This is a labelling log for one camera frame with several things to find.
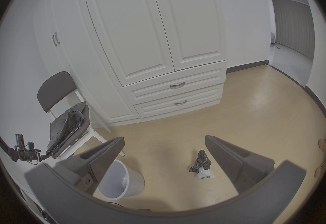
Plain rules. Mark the crumpled black plastic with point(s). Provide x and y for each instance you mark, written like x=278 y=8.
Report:
x=203 y=160

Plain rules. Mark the white printed wrapper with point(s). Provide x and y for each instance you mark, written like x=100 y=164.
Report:
x=205 y=174

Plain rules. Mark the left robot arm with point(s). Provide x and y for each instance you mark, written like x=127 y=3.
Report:
x=14 y=155

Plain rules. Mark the white chair with grey seat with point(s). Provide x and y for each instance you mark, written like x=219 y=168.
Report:
x=54 y=90

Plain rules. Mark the grey curtain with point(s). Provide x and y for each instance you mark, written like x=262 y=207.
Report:
x=293 y=26

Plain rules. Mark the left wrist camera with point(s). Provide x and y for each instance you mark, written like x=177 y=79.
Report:
x=30 y=145

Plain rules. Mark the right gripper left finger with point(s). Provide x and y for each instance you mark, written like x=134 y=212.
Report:
x=101 y=161

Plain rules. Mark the white wardrobe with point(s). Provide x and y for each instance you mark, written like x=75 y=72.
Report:
x=142 y=39

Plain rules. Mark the black plastic bag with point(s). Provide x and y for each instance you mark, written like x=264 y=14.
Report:
x=66 y=126

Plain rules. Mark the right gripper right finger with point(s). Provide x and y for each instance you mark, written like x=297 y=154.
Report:
x=229 y=164

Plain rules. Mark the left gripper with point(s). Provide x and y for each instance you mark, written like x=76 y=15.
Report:
x=30 y=155

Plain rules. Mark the white trash bin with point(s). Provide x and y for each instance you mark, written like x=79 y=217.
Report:
x=132 y=182

